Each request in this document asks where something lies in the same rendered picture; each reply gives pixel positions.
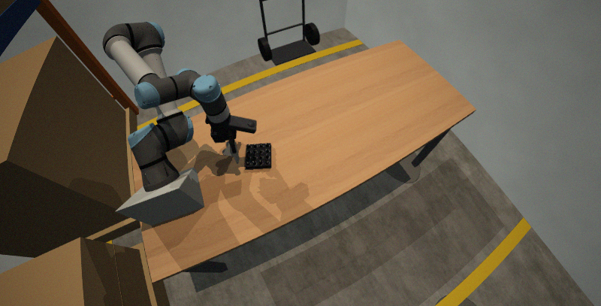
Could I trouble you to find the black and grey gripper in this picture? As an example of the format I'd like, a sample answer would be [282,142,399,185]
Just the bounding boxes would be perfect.
[205,114,240,164]

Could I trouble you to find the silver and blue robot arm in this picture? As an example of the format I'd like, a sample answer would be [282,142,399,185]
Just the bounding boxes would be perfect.
[103,22,230,192]

